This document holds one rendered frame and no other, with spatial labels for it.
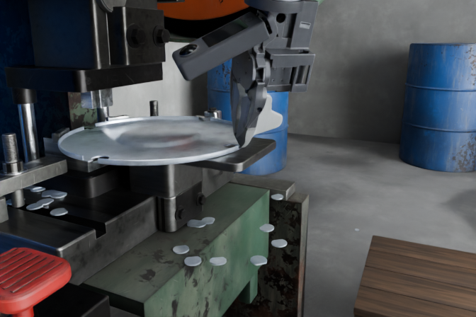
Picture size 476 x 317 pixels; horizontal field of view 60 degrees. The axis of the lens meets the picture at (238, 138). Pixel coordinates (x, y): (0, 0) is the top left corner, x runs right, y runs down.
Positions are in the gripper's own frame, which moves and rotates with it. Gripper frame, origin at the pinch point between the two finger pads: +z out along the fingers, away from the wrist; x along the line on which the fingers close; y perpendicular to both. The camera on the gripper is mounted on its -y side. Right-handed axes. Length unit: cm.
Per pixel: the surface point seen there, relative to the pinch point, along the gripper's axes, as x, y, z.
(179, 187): 1.9, -7.5, 9.0
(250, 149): -1.5, 1.4, 1.0
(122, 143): 6.9, -15.0, 3.6
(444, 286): -4, 58, 45
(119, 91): 181, 4, 81
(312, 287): 37, 57, 97
